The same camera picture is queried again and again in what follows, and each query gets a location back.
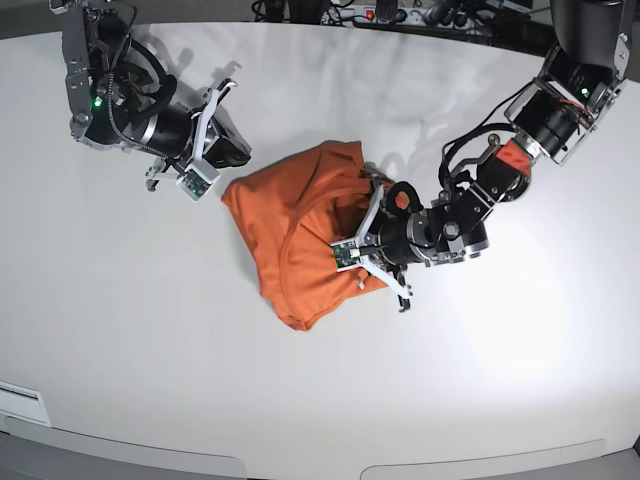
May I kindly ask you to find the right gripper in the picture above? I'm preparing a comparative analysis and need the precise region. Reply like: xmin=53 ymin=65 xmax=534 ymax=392
xmin=145 ymin=78 xmax=251 ymax=192

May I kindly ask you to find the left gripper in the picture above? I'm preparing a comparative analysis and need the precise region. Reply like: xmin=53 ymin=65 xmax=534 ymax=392
xmin=355 ymin=171 xmax=435 ymax=312

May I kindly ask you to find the orange T-shirt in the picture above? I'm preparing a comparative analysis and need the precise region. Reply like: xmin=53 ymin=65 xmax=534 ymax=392
xmin=222 ymin=141 xmax=386 ymax=331

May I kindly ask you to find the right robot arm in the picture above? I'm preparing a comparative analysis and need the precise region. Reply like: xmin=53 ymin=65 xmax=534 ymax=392
xmin=48 ymin=1 xmax=251 ymax=201

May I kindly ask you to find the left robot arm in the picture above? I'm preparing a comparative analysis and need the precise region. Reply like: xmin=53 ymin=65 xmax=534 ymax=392
xmin=331 ymin=1 xmax=637 ymax=311

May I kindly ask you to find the white label sticker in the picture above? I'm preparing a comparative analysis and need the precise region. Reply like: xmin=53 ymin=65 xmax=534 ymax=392
xmin=0 ymin=382 xmax=51 ymax=427

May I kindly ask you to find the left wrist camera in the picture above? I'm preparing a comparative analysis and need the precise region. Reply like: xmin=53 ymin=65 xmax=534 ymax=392
xmin=330 ymin=239 xmax=360 ymax=272

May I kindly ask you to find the power strip with red switch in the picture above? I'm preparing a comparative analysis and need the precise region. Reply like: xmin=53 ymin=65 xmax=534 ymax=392
xmin=319 ymin=1 xmax=495 ymax=33

